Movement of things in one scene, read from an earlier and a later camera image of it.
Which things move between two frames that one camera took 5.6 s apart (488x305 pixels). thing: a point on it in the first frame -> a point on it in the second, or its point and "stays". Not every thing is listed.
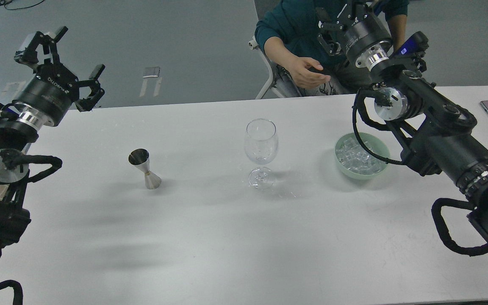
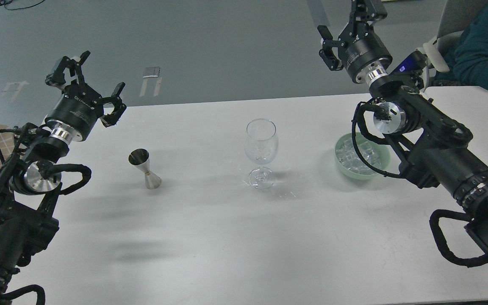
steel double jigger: [140, 158] stays
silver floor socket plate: [151, 72] stays
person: [292, 26] -> [483, 55]
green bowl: [355, 162] stays
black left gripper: [48, 93] -> [79, 107]
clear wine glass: [261, 146] stays
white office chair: [281, 84] -> [455, 17]
